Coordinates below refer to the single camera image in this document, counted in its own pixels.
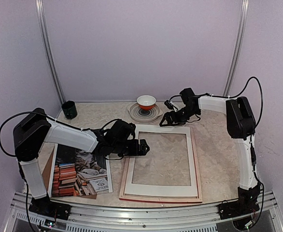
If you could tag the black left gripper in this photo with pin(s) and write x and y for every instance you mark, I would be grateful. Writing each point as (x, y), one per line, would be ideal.
(135, 152)

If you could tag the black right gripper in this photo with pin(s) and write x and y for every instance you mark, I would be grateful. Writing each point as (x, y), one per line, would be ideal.
(167, 115)

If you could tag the white mat board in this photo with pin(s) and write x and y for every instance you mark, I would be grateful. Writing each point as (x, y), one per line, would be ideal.
(168, 171)

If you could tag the cat photo print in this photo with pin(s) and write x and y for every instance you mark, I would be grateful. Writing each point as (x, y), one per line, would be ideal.
(103, 184)

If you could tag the red wooden picture frame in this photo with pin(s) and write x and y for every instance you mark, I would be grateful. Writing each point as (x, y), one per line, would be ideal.
(163, 194)

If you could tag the brown backing board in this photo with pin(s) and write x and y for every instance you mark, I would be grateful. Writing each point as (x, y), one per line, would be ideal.
(46, 174)

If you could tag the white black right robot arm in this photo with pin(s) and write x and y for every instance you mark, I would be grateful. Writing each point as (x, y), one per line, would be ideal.
(241, 124)

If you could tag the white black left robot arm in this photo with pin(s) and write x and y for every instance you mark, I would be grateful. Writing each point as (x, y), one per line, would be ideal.
(37, 129)

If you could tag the orange white bowl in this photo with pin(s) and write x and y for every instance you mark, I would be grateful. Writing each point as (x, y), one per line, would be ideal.
(146, 102)

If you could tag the grey striped plate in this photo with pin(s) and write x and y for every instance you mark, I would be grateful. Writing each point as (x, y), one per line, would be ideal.
(141, 115)

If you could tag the dark green mug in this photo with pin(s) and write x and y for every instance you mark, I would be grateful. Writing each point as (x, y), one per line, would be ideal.
(69, 109)

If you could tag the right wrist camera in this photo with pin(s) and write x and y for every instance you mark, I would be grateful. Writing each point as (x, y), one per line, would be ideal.
(169, 104)

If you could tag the right aluminium post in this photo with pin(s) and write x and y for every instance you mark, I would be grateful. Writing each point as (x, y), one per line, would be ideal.
(237, 47)

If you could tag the aluminium post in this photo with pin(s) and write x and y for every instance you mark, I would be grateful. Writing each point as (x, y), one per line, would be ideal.
(48, 50)
(237, 47)

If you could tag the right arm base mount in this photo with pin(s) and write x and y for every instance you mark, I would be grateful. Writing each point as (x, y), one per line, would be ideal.
(235, 209)

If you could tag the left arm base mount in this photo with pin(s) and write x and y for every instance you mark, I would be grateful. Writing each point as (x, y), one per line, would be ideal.
(49, 209)

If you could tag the left aluminium post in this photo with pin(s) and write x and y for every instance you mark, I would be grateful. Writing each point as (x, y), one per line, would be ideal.
(48, 50)

